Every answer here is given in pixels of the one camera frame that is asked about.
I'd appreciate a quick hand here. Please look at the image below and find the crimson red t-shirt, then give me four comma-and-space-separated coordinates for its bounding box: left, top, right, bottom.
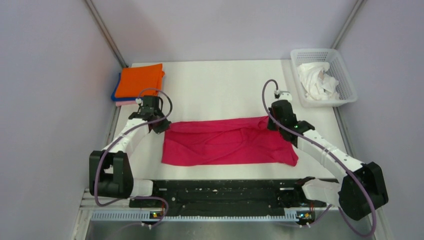
161, 116, 299, 167

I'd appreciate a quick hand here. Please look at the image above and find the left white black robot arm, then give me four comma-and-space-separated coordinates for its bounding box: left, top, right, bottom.
89, 95, 171, 207

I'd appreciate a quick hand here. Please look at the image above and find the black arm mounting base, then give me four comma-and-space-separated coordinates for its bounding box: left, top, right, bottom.
129, 178, 325, 217

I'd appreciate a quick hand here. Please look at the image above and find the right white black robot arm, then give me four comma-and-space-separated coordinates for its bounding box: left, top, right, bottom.
265, 100, 389, 221

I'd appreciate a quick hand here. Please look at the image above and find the folded pink t-shirt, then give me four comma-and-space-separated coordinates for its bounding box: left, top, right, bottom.
115, 100, 138, 107

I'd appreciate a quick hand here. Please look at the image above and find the folded orange t-shirt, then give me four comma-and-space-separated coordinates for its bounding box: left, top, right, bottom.
121, 63, 165, 97

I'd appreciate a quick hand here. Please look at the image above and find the folded blue t-shirt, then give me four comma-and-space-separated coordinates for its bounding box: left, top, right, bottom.
110, 73, 139, 102

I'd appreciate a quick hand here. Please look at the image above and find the crumpled white t-shirt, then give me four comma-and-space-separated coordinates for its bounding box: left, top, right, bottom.
296, 62, 340, 101

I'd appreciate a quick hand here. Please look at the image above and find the white plastic laundry basket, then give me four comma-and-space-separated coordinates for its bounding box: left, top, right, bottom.
290, 48, 358, 108

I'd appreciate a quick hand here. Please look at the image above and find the white slotted cable duct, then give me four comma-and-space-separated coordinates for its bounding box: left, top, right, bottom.
90, 210, 313, 223

